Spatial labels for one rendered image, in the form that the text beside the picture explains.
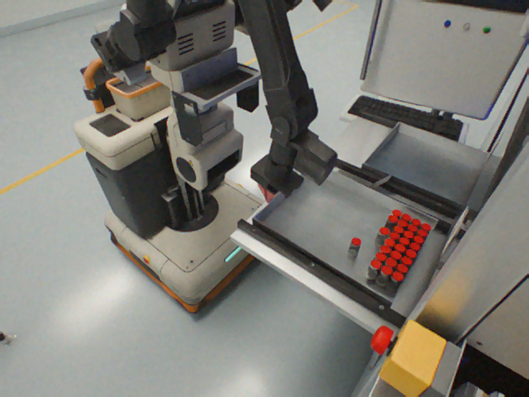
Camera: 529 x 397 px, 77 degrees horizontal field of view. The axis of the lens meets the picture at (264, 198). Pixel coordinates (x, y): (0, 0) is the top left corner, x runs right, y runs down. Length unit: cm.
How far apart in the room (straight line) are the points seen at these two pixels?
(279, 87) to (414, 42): 94
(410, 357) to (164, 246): 123
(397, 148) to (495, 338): 68
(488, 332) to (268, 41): 50
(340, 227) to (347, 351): 90
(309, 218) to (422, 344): 40
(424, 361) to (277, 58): 47
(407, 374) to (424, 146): 76
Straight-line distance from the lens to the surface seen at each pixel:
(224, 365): 157
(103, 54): 90
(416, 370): 52
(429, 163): 107
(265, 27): 54
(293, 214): 82
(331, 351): 161
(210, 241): 154
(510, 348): 55
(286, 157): 63
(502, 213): 40
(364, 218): 84
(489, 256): 44
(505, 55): 143
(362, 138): 110
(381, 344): 54
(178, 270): 148
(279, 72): 54
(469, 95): 148
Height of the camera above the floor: 149
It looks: 45 degrees down
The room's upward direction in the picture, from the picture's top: straight up
